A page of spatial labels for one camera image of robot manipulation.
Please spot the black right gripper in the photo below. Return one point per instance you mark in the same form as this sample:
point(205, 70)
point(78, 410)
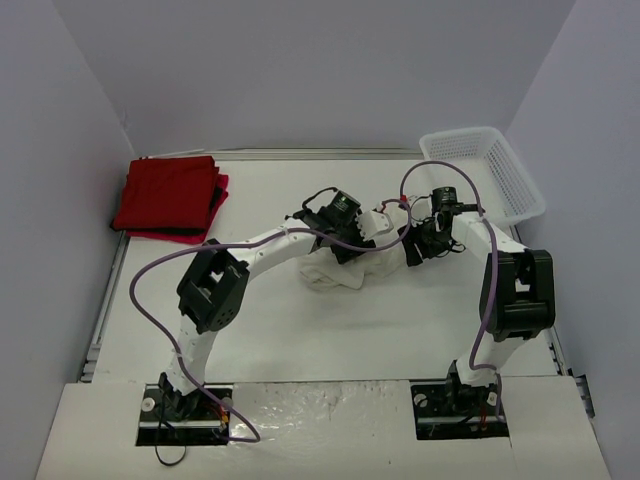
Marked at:
point(412, 251)

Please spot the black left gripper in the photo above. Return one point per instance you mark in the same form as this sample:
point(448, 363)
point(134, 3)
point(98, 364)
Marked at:
point(343, 250)

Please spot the white t-shirt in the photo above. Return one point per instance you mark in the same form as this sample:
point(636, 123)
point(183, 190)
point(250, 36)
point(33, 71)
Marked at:
point(320, 270)

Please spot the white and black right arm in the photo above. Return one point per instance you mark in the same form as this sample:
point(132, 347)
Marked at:
point(517, 297)

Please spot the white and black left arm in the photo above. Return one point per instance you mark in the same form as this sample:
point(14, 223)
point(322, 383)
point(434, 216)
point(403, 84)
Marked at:
point(212, 289)

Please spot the white plastic basket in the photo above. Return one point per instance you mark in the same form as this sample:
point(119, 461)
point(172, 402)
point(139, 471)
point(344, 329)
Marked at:
point(507, 191)

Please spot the white foam board front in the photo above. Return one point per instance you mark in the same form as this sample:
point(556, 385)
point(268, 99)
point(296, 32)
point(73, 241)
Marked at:
point(358, 430)

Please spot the dark red folded t-shirt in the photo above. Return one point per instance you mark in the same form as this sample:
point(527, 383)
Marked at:
point(168, 194)

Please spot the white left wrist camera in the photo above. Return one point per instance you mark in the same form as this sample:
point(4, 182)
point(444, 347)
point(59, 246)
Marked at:
point(372, 223)

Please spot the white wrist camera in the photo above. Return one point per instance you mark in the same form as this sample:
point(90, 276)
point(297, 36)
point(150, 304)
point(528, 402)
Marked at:
point(372, 223)
point(412, 200)

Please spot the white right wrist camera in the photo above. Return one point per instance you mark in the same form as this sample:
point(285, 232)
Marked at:
point(412, 200)

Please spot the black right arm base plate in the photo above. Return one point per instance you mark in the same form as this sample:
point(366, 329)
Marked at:
point(470, 414)

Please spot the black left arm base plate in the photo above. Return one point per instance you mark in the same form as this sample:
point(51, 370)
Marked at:
point(199, 422)

